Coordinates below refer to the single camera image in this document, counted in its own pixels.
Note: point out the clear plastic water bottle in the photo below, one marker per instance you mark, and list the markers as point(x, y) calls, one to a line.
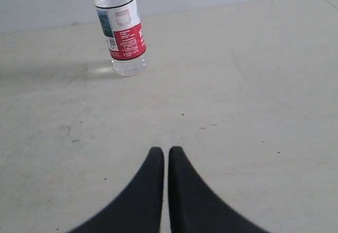
point(122, 29)

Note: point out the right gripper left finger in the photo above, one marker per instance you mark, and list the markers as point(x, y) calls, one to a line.
point(138, 208)

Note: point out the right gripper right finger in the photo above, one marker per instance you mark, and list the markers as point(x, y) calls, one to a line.
point(193, 206)

